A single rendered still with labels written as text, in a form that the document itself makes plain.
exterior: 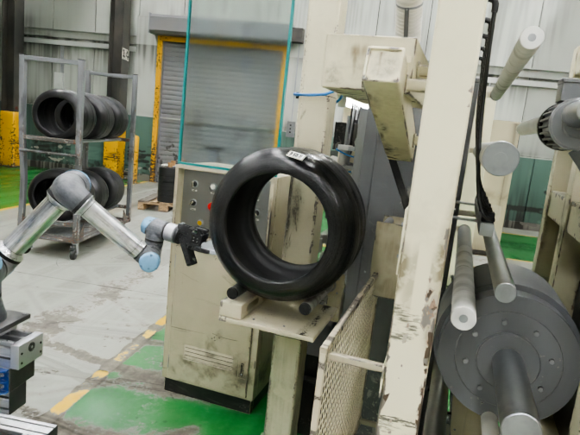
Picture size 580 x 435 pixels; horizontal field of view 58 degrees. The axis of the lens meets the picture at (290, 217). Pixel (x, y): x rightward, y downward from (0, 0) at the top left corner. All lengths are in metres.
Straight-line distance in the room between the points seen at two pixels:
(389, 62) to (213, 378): 2.05
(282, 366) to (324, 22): 1.45
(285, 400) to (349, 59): 1.54
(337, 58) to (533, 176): 9.82
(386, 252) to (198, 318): 1.21
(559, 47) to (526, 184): 2.60
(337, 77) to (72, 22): 11.65
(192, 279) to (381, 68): 1.77
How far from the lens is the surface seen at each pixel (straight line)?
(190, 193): 2.78
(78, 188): 2.01
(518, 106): 11.14
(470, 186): 5.13
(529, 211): 11.23
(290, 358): 2.35
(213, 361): 2.89
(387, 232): 2.02
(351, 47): 1.48
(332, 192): 1.74
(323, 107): 2.12
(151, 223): 2.13
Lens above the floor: 1.52
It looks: 10 degrees down
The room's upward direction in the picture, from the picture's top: 6 degrees clockwise
